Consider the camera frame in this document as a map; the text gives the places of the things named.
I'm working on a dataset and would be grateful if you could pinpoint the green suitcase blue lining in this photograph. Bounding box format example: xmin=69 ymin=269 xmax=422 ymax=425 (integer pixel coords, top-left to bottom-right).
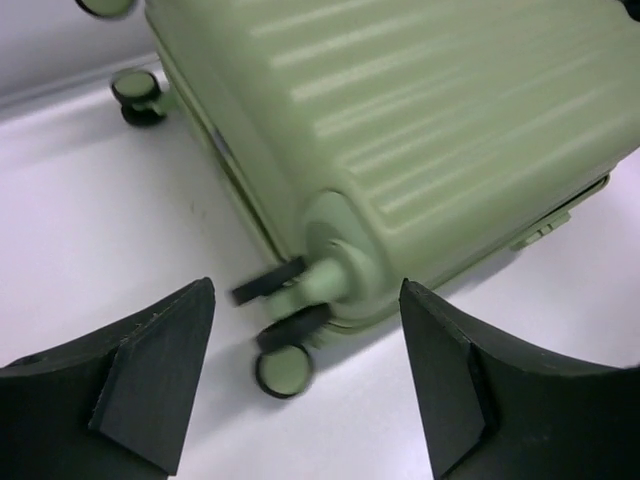
xmin=74 ymin=0 xmax=640 ymax=400

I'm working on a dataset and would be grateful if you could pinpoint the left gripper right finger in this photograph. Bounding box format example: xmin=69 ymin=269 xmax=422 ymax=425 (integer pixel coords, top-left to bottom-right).
xmin=399 ymin=280 xmax=639 ymax=479

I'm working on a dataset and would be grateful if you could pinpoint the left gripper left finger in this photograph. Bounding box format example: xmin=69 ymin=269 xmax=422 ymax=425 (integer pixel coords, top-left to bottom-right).
xmin=1 ymin=277 xmax=216 ymax=479

